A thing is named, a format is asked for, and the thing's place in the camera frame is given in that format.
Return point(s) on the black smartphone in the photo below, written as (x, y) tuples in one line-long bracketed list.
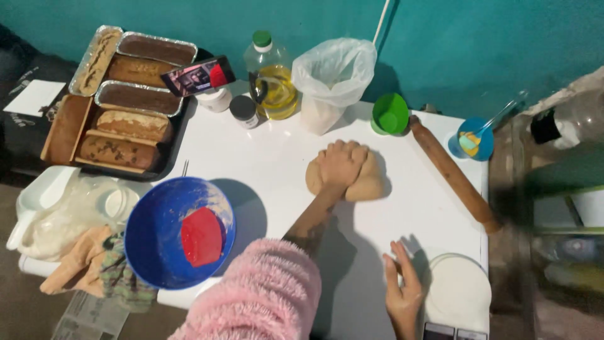
[(198, 76)]

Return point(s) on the floured baked loaf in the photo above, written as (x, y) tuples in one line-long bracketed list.
[(134, 125)]

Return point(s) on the crumpled clear plastic bag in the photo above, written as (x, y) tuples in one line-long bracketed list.
[(71, 215)]

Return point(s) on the brown baked loaf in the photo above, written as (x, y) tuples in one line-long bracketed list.
[(137, 71)]

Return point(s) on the brown dough ball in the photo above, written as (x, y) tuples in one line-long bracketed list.
[(370, 182)]

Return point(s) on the white kitchen scale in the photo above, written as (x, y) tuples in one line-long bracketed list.
[(456, 292)]

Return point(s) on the peach cloth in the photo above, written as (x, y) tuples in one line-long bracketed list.
[(78, 267)]

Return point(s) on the blue plastic cup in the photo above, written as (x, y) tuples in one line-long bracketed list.
[(483, 141)]

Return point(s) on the narrow foil loaf pan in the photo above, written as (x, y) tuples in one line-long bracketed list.
[(96, 59)]

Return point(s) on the blue mixing bowl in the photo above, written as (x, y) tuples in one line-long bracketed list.
[(155, 236)]

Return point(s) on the clear plastic bag of flour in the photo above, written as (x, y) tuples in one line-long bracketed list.
[(330, 80)]

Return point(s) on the metal utensil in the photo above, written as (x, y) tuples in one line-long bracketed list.
[(185, 168)]

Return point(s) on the speckled baked loaf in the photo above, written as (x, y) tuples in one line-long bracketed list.
[(118, 152)]

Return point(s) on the large clear plastic bottle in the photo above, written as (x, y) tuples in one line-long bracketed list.
[(566, 122)]

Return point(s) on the cooking oil bottle green cap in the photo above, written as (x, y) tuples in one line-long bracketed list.
[(273, 89)]

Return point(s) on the patterned green cloth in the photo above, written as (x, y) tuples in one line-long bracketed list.
[(125, 278)]

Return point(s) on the person's left hand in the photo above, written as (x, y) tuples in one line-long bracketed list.
[(340, 165)]

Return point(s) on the black printed bag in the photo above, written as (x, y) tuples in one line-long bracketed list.
[(21, 137)]

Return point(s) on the pink fluffy sleeve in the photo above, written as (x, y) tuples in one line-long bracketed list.
[(259, 292)]

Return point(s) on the white stick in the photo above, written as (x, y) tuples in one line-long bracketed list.
[(381, 21)]

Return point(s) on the cluttered shelf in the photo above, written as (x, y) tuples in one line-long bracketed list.
[(566, 226)]

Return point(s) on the person's right hand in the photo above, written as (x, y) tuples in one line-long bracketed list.
[(403, 295)]

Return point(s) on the white paper sheet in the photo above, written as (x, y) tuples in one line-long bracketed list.
[(35, 98)]

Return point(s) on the black baking tray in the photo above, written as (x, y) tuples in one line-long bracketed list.
[(177, 137)]

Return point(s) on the wooden rolling pin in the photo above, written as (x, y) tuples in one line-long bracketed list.
[(453, 174)]

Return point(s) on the person's left fingers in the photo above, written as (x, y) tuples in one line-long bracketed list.
[(347, 149)]

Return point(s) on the empty brown loaf mould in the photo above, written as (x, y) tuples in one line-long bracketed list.
[(66, 130)]

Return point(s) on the small white jar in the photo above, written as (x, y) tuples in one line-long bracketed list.
[(214, 100)]

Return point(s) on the white plastic jug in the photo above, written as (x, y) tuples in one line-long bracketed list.
[(45, 191)]

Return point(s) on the red dough scraper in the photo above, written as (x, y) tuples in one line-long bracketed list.
[(202, 236)]

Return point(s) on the green plastic cup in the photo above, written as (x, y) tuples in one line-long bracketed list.
[(389, 113)]

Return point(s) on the small jar with black lid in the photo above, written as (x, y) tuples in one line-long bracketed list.
[(244, 111)]

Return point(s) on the newspaper sheet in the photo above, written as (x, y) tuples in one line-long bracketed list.
[(89, 319)]

